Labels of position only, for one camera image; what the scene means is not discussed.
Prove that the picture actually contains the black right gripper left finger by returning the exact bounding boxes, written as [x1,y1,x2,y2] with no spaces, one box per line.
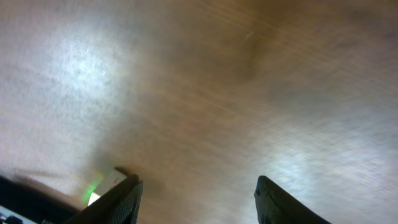
[64,175,143,224]

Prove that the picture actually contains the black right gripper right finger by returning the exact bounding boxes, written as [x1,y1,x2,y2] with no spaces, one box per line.
[254,175,330,224]

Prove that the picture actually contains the plain wooden block row end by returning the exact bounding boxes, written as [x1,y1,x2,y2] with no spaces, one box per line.
[83,169,127,207]

